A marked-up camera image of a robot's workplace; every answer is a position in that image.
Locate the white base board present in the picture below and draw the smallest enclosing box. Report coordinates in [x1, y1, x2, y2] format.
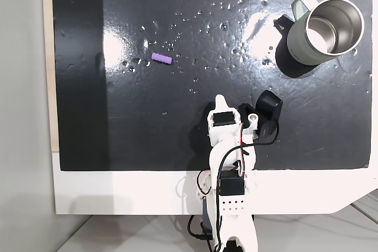
[51, 151, 378, 216]

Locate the purple ribbed pen grip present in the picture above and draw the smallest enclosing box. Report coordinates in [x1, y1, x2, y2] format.
[151, 52, 173, 66]

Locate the black glossy mat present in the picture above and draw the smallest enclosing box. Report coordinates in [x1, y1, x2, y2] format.
[51, 0, 373, 172]

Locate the black base cable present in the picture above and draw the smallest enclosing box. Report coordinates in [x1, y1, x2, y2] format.
[187, 214, 214, 241]

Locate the pale green steel-lined mug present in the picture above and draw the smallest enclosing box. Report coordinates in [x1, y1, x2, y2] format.
[275, 0, 366, 67]

